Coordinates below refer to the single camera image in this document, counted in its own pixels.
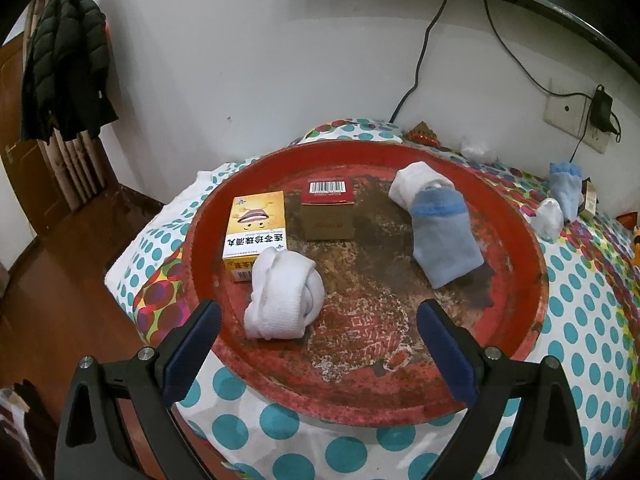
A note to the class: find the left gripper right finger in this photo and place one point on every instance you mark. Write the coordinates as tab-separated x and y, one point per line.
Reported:
545	441

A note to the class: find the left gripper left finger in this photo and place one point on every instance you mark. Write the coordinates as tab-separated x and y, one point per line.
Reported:
93	439

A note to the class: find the blue sock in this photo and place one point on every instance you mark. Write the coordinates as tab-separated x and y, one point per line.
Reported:
565	186
443	242

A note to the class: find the white sock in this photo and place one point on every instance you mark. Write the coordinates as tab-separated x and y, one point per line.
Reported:
548	220
287	296
412	179

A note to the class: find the yellow medicine box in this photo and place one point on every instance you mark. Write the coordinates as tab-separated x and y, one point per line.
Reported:
256	222

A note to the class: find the red brown square box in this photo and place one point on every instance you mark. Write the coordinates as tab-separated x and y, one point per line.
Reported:
327	207

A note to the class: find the tall beige QR box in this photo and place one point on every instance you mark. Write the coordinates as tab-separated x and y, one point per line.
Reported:
588	208

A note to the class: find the polka dot bed sheet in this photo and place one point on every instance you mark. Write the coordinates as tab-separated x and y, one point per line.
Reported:
591	326

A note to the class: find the wooden door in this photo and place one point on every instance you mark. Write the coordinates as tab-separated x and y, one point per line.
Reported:
29	175

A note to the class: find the red round tray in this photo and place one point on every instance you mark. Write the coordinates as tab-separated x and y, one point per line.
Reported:
363	363

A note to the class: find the white crumpled tissue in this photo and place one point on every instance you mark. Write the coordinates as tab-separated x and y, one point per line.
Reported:
477	151

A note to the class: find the small red wrapper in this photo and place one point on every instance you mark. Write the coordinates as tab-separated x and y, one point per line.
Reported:
423	134

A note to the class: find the black power adapter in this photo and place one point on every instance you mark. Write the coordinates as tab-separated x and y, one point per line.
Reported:
600	115

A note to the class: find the black jacket on hanger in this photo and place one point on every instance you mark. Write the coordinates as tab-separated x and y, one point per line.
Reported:
65	74

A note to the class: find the white sock by wall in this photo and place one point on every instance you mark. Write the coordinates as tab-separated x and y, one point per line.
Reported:
548	220

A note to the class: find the blue sock by wall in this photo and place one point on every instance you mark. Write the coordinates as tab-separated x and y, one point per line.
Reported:
565	186

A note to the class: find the white wall socket plate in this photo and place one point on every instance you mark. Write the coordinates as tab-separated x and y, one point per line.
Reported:
570	115

